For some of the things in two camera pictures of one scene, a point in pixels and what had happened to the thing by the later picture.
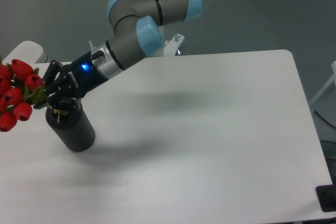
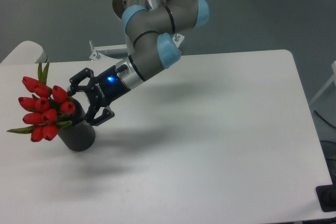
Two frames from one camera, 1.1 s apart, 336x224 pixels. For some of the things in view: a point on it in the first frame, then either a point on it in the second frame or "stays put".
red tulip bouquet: [21, 87] to [49, 109]
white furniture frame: [333, 78] stays put
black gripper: [77, 78] to [103, 91]
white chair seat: [27, 50] stays put
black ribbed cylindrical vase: [73, 127] stays put
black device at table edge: [326, 196] stays put
